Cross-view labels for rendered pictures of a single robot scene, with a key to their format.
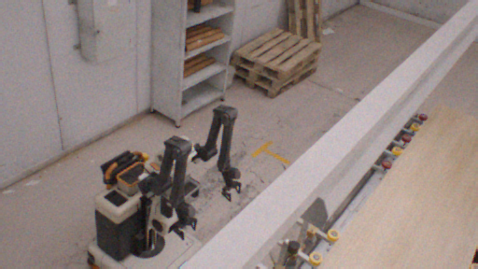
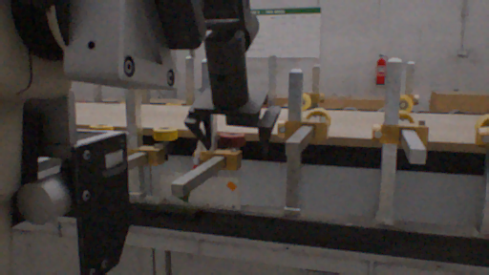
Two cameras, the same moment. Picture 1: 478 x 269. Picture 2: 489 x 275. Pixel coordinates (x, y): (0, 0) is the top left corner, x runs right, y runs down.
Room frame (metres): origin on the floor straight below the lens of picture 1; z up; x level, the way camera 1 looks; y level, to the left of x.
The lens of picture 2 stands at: (1.92, 0.88, 1.13)
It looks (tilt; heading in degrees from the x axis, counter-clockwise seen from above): 10 degrees down; 256
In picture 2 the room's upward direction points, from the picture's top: straight up
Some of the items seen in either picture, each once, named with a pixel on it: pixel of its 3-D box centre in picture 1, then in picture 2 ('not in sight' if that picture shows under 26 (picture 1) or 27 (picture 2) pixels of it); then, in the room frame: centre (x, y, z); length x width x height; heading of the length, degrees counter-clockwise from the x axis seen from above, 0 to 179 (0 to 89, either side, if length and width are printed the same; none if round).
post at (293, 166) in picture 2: not in sight; (294, 156); (1.48, -0.23, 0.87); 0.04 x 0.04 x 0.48; 59
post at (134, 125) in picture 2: (299, 245); (135, 144); (1.91, -0.49, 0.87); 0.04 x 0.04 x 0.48; 59
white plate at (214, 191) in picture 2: not in sight; (198, 190); (1.73, -0.36, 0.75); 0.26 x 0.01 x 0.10; 149
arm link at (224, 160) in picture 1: (226, 140); not in sight; (2.17, 0.07, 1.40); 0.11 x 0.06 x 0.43; 149
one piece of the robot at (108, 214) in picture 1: (137, 208); not in sight; (2.26, 0.65, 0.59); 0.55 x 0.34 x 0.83; 150
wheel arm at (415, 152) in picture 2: not in sight; (407, 135); (1.24, -0.06, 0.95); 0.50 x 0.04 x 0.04; 59
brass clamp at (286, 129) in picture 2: not in sight; (303, 129); (1.46, -0.22, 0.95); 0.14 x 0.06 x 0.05; 149
